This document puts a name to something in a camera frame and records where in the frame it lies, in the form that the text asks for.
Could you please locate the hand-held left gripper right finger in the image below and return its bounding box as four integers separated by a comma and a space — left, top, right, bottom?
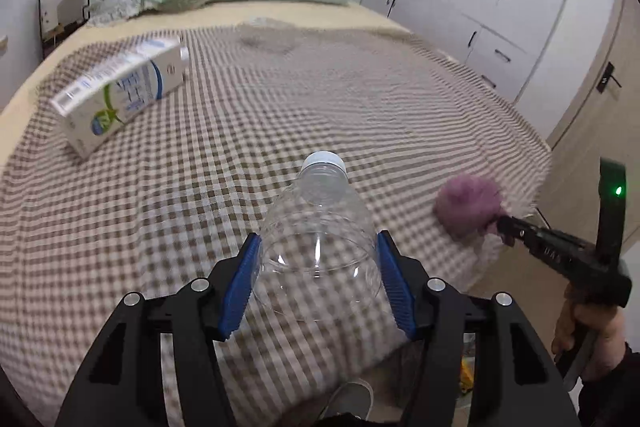
376, 229, 581, 427

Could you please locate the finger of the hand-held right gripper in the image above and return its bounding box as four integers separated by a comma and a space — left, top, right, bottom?
495, 214, 551, 258

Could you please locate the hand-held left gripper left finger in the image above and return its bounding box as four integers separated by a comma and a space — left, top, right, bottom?
55, 232, 264, 427

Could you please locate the purple fuzzy ball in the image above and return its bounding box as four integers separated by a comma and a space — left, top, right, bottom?
432, 173, 506, 240

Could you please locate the clear plastic bottle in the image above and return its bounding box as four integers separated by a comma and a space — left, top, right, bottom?
252, 151, 386, 323

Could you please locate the person's right forearm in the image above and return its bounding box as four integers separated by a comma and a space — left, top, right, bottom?
575, 342, 640, 427

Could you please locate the person's right hand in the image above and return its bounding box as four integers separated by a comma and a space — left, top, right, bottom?
551, 279, 632, 383

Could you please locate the grey shoe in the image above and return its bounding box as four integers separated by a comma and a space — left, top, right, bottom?
320, 381, 374, 422

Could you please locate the light wooden door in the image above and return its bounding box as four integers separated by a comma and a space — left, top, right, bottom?
545, 0, 640, 188

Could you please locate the brown checked blanket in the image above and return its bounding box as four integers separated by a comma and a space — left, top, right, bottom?
0, 18, 553, 427

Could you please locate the white milk carton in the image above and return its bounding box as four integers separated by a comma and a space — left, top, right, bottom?
50, 34, 191, 159

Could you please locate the black door handle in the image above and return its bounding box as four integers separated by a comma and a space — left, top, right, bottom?
597, 63, 623, 98

